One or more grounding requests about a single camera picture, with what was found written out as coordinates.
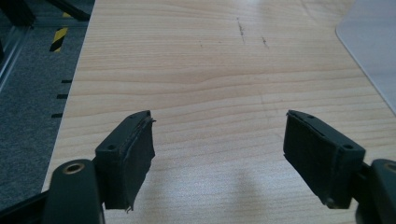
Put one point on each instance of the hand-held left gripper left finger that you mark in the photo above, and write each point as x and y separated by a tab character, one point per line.
124	161

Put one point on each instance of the white mat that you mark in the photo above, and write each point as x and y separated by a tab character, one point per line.
375	43

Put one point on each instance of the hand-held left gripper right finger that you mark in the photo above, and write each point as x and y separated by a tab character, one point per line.
320	158

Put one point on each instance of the black metal bar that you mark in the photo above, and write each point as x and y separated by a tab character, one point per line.
70	9

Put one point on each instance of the yellow black hazard tape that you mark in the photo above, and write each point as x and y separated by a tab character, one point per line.
59	39

